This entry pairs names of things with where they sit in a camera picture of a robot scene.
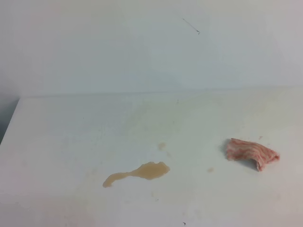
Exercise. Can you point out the brown coffee spill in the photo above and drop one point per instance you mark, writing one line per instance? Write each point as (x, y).
(148, 171)

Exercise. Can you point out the pink striped rag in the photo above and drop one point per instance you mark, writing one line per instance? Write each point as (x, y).
(244, 150)

